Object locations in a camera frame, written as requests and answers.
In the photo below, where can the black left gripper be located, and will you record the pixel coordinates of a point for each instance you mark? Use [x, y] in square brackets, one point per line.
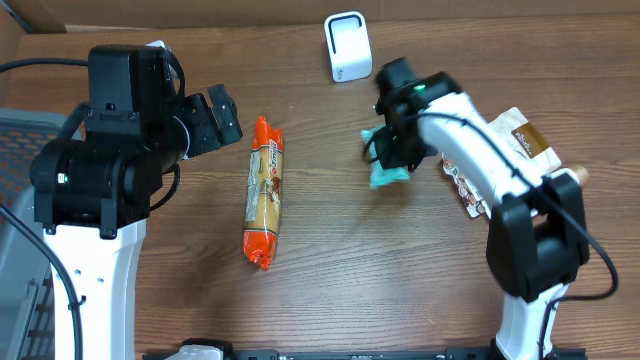
[211, 136]

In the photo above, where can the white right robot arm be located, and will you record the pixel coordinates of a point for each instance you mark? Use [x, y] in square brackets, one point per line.
[534, 247]

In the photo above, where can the orange biscuit packet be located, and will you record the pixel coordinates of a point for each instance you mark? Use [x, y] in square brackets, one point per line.
[264, 195]

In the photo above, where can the grey plastic shopping basket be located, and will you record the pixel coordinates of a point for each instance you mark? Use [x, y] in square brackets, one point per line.
[28, 312]

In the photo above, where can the white barcode scanner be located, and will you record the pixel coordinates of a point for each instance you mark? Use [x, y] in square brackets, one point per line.
[348, 46]

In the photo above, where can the white tube gold cap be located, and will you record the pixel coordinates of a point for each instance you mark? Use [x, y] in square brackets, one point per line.
[577, 172]

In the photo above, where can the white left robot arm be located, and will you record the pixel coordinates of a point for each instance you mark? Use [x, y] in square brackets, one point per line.
[94, 186]

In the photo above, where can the brown Pantree snack pouch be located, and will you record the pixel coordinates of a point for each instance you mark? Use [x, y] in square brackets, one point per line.
[524, 139]

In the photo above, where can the teal snack wrapper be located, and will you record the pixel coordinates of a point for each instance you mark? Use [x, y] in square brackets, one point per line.
[380, 177]

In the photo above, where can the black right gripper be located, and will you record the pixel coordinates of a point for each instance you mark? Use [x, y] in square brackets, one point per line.
[394, 159]

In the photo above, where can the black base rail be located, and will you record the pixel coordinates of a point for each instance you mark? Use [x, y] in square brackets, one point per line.
[200, 348]

